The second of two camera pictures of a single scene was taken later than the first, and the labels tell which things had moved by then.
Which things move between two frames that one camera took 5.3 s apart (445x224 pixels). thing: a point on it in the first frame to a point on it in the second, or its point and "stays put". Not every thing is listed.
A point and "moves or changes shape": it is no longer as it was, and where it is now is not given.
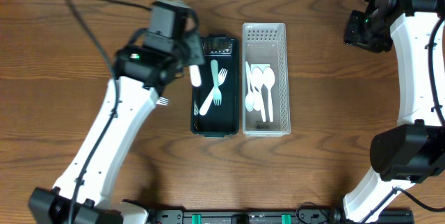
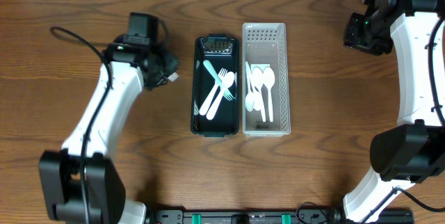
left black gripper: [191, 51] to [164, 66]
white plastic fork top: [162, 101] moves or changes shape
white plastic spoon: [268, 76] stays put
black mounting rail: [297, 216] stays put
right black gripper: [357, 30] stays put
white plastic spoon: [256, 99] stays put
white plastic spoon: [258, 79] stays put
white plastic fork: [195, 75] to [227, 81]
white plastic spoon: [249, 97] stays put
